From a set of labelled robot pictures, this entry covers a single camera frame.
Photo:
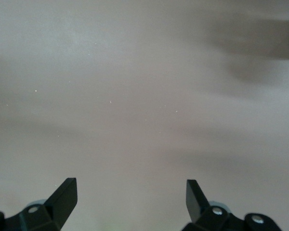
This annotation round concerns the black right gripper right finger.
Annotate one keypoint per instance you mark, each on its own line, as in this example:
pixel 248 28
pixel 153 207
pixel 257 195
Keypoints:
pixel 195 199

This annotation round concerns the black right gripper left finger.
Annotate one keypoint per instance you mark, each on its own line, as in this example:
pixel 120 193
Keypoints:
pixel 62 199

